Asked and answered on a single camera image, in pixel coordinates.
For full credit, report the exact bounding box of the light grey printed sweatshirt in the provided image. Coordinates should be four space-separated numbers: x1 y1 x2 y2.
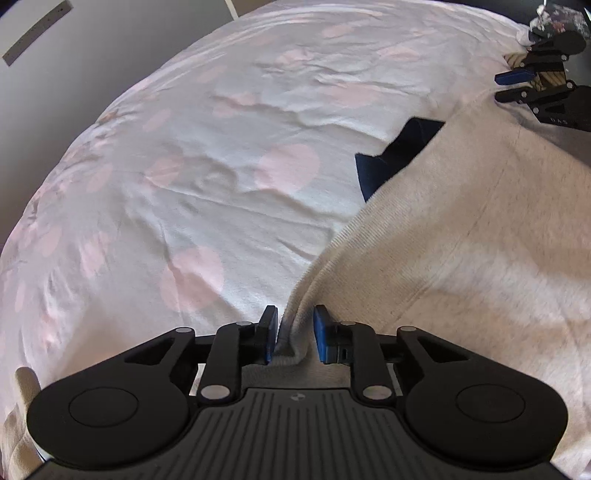
272 90 591 476

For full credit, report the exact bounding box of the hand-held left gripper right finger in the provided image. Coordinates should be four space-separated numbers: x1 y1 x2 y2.
314 305 474 407

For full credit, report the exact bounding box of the bed with pink dotted sheet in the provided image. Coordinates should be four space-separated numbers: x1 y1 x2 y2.
0 0 591 480

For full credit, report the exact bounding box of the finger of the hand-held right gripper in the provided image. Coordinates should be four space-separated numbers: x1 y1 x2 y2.
495 30 585 86
495 80 578 116

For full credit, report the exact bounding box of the navy blue inner garment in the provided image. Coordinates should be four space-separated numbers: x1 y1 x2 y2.
355 117 446 203

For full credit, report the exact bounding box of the beige fleece garment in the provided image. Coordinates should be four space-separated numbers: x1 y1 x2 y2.
0 367 47 480

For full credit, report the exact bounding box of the floral patterned cloth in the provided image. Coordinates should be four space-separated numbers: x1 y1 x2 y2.
517 0 589 47

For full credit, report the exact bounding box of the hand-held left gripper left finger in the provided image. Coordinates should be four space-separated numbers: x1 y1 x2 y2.
121 305 279 407

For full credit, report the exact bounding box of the brown striped garment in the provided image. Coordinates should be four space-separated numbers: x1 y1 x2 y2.
503 52 568 90

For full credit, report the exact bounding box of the grey wall switch panel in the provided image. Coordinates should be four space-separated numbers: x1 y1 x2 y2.
2 1 74 66

